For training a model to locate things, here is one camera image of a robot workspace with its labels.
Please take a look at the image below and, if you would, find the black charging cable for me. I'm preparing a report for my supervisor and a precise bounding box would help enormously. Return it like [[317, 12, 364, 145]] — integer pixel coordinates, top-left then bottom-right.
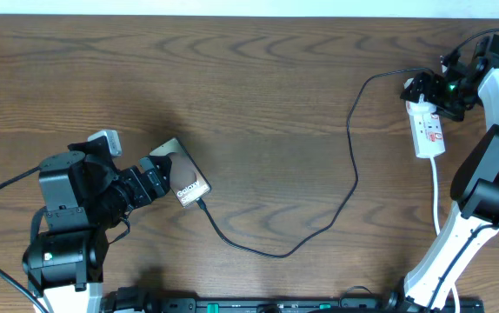
[[195, 67, 436, 260]]

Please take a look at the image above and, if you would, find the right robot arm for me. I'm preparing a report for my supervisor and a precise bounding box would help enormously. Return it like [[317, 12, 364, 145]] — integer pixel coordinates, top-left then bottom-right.
[[386, 29, 499, 312]]

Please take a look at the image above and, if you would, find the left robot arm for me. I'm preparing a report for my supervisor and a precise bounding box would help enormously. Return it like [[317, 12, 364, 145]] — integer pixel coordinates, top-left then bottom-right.
[[23, 150, 172, 312]]

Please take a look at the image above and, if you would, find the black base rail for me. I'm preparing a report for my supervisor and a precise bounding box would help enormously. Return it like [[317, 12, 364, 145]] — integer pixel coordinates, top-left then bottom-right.
[[101, 286, 483, 313]]

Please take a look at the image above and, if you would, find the white charger adapter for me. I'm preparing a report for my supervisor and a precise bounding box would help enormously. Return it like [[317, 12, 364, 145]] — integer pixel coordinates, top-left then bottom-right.
[[406, 100, 436, 116]]

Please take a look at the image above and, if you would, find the white power strip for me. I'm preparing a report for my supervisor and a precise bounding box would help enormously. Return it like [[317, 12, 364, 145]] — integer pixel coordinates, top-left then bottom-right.
[[403, 77, 447, 159]]

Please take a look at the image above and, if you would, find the white power strip cord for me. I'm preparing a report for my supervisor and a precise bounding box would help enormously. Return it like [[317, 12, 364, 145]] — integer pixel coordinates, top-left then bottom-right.
[[429, 156, 462, 313]]

